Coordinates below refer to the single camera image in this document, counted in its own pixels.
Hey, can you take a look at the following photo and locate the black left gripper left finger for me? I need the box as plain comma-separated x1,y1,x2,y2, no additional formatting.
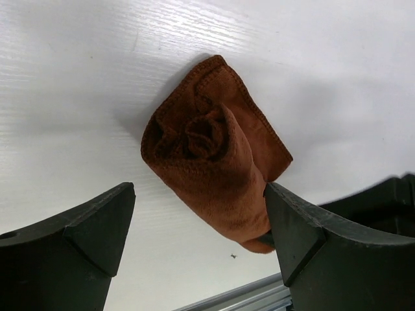
1,182,136,310

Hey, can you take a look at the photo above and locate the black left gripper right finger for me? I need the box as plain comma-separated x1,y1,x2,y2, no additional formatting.
264,183,414,310

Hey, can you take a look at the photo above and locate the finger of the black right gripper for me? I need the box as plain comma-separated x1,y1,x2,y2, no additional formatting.
321,174,414,238

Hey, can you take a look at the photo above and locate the brown towel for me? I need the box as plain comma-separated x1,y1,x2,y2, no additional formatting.
141,55,292,254

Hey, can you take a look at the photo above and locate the aluminium mounting rail frame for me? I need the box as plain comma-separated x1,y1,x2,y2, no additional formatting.
178,273,294,311

